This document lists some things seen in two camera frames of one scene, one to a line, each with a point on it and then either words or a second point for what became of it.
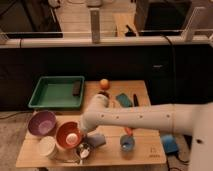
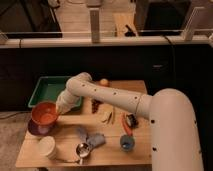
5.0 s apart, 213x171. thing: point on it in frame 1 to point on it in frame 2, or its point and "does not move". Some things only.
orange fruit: (104, 83) does not move
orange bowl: (69, 134) to (44, 113)
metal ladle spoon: (83, 151) does not move
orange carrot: (128, 131) does not move
